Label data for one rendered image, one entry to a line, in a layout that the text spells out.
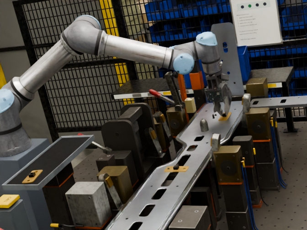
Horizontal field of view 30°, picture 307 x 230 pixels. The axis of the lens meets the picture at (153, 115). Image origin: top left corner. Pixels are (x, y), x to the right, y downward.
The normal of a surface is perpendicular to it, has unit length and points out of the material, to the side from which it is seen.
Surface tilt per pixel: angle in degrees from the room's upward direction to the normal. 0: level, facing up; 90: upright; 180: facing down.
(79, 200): 90
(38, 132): 90
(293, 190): 0
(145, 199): 0
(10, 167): 90
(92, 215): 90
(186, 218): 0
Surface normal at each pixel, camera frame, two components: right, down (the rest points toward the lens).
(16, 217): 0.91, -0.05
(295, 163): -0.20, -0.92
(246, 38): -0.37, 0.38
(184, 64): -0.04, 0.34
